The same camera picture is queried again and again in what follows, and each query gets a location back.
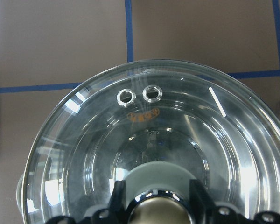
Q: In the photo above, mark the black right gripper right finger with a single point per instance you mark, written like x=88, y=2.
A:
x=200, y=202

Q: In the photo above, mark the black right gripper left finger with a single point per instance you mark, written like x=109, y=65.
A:
x=117, y=202

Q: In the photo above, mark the glass pot lid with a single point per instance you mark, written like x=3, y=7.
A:
x=155, y=124

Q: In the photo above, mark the pale green cooking pot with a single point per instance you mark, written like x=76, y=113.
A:
x=18, y=193

